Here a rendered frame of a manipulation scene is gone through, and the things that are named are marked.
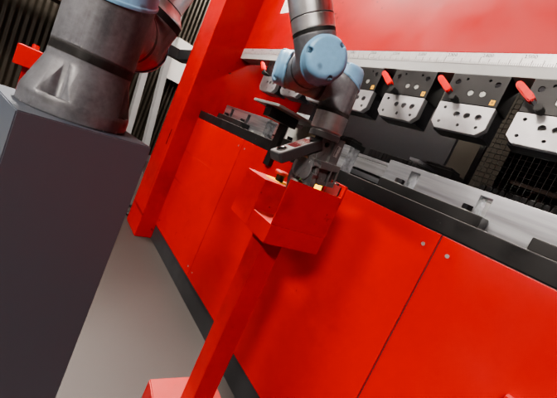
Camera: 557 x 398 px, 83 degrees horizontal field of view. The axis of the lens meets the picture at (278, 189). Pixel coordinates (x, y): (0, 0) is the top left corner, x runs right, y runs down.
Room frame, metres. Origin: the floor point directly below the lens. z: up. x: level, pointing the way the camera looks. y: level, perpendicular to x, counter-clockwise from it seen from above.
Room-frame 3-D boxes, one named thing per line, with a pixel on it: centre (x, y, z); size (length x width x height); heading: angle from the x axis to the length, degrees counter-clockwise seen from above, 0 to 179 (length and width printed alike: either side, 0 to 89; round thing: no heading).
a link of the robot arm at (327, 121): (0.73, -0.04, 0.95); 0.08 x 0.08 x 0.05
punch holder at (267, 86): (1.70, 0.24, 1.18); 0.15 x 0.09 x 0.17; 40
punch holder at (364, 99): (1.24, -0.15, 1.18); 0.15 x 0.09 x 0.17; 40
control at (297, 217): (0.78, -0.03, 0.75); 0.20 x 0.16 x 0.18; 34
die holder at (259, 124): (1.79, 0.32, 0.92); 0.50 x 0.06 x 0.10; 40
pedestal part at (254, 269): (0.78, -0.03, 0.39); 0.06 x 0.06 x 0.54; 34
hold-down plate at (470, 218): (0.88, -0.39, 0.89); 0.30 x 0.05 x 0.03; 40
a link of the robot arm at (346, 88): (0.73, -0.04, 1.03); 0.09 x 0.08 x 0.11; 104
